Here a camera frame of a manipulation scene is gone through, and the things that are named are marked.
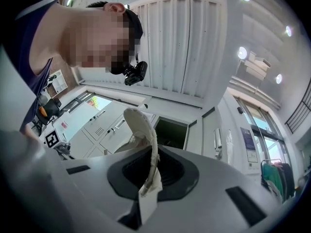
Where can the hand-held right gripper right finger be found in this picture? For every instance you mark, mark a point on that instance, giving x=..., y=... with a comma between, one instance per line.
x=209, y=210

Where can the white metal locker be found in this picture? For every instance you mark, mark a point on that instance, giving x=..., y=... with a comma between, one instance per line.
x=97, y=139

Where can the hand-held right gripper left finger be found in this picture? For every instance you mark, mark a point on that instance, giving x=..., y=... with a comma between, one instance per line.
x=80, y=198

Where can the white ceiling duct boxes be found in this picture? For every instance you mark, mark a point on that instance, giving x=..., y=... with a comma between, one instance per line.
x=257, y=64

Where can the metal clothes rack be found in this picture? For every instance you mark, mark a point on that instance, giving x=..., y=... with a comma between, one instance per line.
x=272, y=161

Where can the person's head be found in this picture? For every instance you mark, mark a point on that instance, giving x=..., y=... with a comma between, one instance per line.
x=80, y=33

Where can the black wall switch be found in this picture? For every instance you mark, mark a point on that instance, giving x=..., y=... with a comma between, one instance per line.
x=240, y=110

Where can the glass window front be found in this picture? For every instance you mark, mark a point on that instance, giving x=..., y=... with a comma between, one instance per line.
x=264, y=130

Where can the black office chair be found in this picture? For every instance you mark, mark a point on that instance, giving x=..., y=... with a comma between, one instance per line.
x=49, y=109

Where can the black head-mounted camera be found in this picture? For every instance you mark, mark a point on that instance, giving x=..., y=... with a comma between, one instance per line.
x=134, y=73

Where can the green garment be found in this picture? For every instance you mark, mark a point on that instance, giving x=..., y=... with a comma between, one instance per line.
x=273, y=178

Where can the purple sleeveless shirt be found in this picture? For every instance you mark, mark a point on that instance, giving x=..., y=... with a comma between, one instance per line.
x=22, y=45

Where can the white wall notice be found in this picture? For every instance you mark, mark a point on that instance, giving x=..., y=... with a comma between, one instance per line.
x=252, y=156

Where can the black metal railing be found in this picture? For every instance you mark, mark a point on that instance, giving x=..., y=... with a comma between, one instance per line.
x=300, y=110

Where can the white cube shelf unit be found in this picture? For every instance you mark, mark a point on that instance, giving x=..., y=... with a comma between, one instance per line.
x=58, y=82

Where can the black garment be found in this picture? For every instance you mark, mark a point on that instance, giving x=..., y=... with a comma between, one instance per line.
x=289, y=181

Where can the purple wall poster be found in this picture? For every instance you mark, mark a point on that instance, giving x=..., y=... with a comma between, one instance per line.
x=247, y=138

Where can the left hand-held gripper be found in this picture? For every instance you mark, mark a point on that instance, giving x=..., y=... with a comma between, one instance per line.
x=53, y=139

